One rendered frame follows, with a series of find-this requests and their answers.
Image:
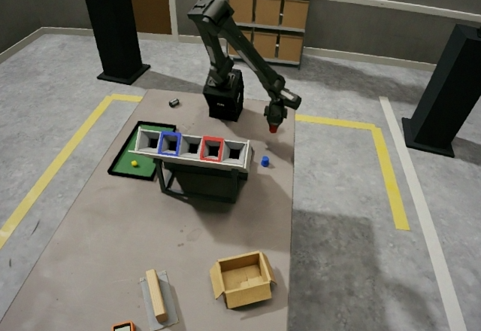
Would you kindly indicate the blue square band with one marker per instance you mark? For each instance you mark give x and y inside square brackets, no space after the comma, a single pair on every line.
[178,142]

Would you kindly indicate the blue plug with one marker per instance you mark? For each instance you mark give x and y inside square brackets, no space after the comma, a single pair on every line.
[264,161]

